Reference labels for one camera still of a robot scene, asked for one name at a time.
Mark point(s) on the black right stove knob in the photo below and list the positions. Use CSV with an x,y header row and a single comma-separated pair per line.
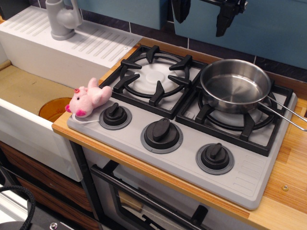
x,y
215,159

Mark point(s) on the grey toy stove top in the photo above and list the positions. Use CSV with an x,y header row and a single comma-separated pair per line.
x,y
243,185

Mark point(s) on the black stove knob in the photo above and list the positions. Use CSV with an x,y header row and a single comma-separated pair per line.
x,y
215,159
161,137
115,117

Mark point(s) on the black burner grate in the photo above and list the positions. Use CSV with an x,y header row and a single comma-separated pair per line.
x,y
152,81
256,131

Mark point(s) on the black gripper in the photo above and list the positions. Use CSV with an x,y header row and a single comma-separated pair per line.
x,y
228,10

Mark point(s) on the black left stove knob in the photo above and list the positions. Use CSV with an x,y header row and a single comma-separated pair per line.
x,y
115,117

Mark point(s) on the stainless steel pan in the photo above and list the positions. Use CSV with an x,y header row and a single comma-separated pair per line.
x,y
238,87

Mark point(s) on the wooden drawer front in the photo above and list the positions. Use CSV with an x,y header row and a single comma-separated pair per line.
x,y
54,192

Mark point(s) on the pink stuffed pig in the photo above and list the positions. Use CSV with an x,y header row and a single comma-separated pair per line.
x,y
86,99

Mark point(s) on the orange plastic bowl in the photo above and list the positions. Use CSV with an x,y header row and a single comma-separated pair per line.
x,y
53,109

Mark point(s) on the black right burner grate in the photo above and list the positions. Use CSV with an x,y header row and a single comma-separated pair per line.
x,y
256,131

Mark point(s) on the white sink unit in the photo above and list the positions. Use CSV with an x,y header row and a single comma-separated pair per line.
x,y
35,69

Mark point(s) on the black middle stove knob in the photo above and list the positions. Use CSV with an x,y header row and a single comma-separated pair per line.
x,y
161,137

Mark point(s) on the white oven door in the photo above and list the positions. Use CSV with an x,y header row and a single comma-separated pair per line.
x,y
137,216

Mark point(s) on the black oven door handle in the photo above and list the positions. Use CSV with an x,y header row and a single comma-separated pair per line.
x,y
106,174

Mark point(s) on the grey toy faucet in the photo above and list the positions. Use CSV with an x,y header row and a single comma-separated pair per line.
x,y
63,21

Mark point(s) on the black left burner grate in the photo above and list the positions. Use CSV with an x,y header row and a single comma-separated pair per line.
x,y
152,81

